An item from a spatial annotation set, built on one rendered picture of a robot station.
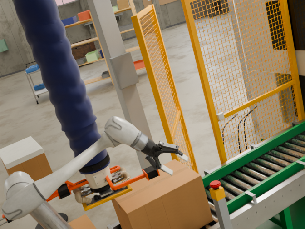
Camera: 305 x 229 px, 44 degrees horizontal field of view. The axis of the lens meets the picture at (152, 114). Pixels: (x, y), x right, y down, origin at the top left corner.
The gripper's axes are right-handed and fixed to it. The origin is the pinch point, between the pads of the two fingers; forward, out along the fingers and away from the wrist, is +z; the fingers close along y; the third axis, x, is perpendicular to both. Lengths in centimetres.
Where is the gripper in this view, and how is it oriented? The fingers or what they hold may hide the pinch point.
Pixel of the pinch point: (178, 165)
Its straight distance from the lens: 192.3
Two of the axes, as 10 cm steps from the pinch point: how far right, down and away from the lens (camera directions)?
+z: 8.3, 5.3, 1.8
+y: -5.1, 5.9, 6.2
